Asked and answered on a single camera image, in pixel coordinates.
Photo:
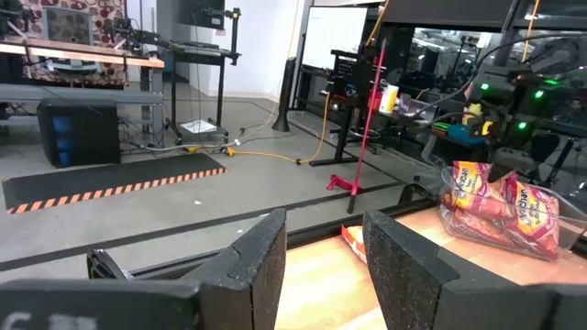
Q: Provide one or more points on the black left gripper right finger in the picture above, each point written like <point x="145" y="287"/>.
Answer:
<point x="403" y="275"/>

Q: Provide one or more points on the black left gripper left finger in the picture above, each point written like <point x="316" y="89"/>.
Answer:
<point x="247" y="275"/>

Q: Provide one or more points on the orange Maruchan ramen pack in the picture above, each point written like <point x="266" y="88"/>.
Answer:
<point x="355" y="240"/>

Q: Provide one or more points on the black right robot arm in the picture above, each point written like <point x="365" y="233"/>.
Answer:
<point x="518" y="91"/>

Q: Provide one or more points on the blue case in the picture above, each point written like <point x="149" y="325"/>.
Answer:
<point x="463" y="133"/>

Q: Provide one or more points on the person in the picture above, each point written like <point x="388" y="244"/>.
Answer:
<point x="472" y="114"/>

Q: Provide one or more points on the clear plastic bin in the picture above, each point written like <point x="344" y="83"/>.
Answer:
<point x="573" y="220"/>

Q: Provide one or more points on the yellow white cup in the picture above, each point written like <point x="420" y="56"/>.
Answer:
<point x="389" y="98"/>

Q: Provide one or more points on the red pole floor stand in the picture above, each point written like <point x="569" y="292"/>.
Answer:
<point x="366" y="128"/>

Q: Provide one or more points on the white paper sheet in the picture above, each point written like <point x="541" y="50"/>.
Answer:
<point x="198" y="126"/>

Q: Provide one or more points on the black hazard-striped floor mat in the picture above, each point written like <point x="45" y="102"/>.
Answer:
<point x="91" y="183"/>

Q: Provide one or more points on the black floor pillar stand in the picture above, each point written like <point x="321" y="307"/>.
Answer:
<point x="286" y="96"/>

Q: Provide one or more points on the black equipment rack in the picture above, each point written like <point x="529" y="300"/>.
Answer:
<point x="351" y="73"/>

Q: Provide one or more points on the white whiteboard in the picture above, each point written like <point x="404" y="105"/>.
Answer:
<point x="339" y="36"/>

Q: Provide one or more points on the black computer tower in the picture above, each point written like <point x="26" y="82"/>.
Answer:
<point x="78" y="133"/>

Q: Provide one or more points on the black monitor cart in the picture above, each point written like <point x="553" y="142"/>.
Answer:
<point x="202" y="48"/>

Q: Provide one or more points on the grey metal bench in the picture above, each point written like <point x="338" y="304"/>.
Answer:
<point x="69" y="94"/>

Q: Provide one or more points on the black monitor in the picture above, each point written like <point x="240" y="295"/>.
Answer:
<point x="199" y="14"/>

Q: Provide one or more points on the wooden workbench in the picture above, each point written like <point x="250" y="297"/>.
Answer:
<point x="82" y="55"/>

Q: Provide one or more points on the red patterned fabric panel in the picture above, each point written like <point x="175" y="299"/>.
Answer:
<point x="107" y="18"/>

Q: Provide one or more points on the black desk frame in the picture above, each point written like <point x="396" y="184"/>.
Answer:
<point x="341" y="137"/>

